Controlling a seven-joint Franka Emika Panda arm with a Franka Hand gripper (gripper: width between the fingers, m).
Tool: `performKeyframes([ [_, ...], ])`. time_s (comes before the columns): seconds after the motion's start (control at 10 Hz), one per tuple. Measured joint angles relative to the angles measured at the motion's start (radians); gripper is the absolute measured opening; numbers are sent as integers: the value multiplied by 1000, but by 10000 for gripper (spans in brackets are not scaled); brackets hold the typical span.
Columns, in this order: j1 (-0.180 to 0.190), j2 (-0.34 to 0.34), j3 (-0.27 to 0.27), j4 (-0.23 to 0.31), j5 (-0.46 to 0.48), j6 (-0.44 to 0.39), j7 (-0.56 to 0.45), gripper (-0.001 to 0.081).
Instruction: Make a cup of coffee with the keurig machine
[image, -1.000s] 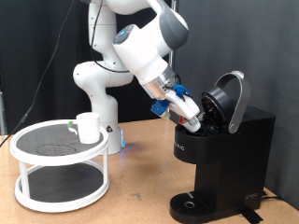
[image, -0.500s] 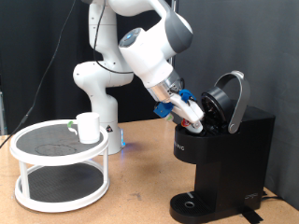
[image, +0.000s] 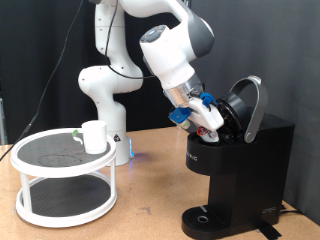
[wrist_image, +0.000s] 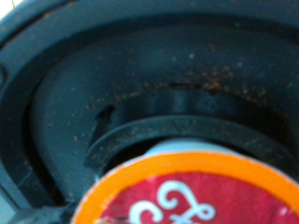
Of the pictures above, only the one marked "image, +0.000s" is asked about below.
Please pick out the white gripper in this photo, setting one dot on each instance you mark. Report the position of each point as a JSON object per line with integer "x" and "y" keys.
{"x": 206, "y": 115}

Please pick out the orange rimmed coffee pod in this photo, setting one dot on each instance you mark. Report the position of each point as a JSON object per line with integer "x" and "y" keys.
{"x": 201, "y": 130}

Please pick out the black Keurig coffee machine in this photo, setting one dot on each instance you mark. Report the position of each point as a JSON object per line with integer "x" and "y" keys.
{"x": 246, "y": 166}

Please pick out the white mug with green tape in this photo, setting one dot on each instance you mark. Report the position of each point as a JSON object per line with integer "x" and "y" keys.
{"x": 95, "y": 136}

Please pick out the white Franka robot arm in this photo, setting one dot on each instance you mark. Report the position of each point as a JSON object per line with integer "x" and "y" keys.
{"x": 110, "y": 83}

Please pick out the grey fabric backdrop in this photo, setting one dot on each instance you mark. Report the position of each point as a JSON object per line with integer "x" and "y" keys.
{"x": 283, "y": 50}

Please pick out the black tape strip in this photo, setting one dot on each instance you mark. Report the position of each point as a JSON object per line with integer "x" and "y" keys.
{"x": 268, "y": 230}

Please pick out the white two-tier turntable stand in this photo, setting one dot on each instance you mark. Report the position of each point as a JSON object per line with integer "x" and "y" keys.
{"x": 66, "y": 156}

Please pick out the black curtain backdrop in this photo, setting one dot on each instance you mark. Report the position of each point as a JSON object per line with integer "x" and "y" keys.
{"x": 20, "y": 66}

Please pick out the wrist camera on blue mount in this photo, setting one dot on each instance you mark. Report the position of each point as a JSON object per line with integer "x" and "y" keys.
{"x": 180, "y": 115}

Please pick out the grey metal post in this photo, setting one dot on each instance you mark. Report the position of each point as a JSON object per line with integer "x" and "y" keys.
{"x": 1, "y": 126}

